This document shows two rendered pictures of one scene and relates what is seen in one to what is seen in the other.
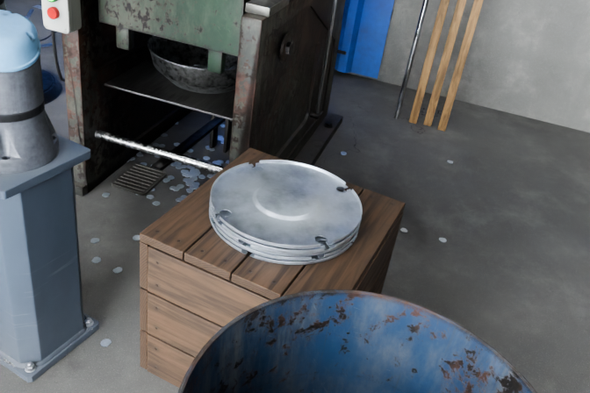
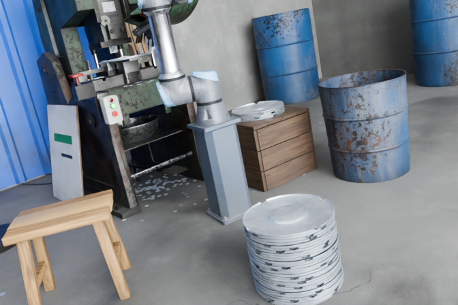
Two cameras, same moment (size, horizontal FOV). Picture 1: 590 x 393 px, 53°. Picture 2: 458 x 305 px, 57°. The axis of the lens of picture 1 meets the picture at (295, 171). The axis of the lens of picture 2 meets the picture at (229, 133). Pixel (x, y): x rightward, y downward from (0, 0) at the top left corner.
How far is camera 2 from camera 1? 197 cm
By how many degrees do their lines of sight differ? 51
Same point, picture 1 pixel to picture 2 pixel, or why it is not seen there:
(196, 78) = (150, 127)
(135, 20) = (131, 107)
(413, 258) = not seen: hidden behind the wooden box
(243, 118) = (193, 119)
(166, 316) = (268, 155)
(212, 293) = (279, 130)
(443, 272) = not seen: hidden behind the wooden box
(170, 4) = (144, 92)
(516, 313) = not seen: hidden behind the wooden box
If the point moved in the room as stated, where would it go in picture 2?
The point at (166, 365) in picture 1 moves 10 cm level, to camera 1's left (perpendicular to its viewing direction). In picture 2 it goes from (273, 179) to (264, 186)
